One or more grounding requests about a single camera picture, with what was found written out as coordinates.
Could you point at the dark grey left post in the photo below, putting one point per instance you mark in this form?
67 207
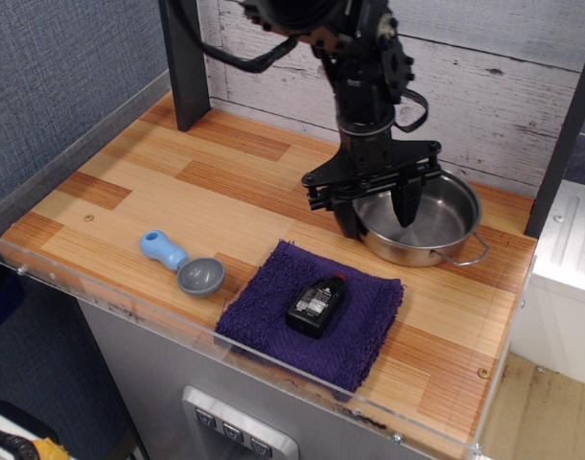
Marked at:
180 26

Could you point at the silver dispenser button panel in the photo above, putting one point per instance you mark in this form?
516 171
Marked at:
228 433

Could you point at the dark grey post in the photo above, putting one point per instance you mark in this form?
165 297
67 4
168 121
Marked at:
180 26
559 161

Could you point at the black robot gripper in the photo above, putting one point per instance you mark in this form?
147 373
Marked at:
369 165

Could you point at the small black bottle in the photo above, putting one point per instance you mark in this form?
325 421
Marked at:
312 310

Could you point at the dark grey right post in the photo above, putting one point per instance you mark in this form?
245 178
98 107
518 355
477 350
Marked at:
559 161

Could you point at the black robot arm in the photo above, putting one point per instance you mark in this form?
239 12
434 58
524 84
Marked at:
369 72

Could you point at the stainless steel pan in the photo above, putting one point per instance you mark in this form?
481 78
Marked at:
445 228

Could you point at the white aluminium side unit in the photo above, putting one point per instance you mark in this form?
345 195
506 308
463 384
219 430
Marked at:
549 328

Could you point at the blue grey toy scoop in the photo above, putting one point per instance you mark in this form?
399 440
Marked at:
200 277

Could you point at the purple towel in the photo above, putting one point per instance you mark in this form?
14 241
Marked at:
350 345

